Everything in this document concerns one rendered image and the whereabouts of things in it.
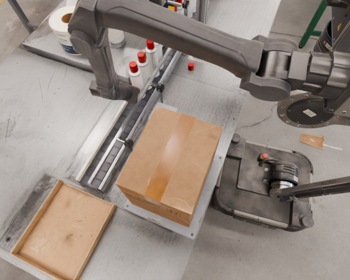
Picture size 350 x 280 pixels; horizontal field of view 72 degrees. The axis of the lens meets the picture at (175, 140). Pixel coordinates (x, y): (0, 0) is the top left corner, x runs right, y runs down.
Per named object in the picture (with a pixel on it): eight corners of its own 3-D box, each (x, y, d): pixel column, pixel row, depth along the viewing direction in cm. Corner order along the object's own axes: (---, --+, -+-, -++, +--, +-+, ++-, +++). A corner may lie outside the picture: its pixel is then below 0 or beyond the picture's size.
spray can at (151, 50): (151, 69, 123) (146, 35, 105) (161, 71, 122) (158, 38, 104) (147, 76, 121) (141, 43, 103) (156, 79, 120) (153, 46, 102)
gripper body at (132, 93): (119, 81, 102) (110, 80, 95) (140, 89, 100) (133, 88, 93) (115, 96, 104) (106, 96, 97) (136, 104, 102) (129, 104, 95)
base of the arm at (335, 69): (331, 115, 48) (373, 73, 38) (289, 106, 50) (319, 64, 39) (330, 82, 52) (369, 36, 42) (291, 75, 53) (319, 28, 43)
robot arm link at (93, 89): (106, 95, 83) (114, 73, 84) (77, 90, 85) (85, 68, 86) (120, 107, 94) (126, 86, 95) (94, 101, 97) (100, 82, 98)
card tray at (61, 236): (63, 181, 102) (58, 179, 98) (116, 205, 97) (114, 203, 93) (15, 254, 90) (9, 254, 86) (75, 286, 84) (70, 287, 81)
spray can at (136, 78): (138, 89, 117) (130, 57, 99) (147, 93, 116) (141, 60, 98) (133, 98, 115) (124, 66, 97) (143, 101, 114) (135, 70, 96)
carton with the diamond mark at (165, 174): (161, 140, 108) (156, 105, 83) (213, 159, 103) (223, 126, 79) (131, 204, 95) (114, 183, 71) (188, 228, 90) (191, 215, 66)
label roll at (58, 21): (56, 53, 130) (42, 30, 117) (69, 28, 139) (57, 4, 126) (91, 56, 128) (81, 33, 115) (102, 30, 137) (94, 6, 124)
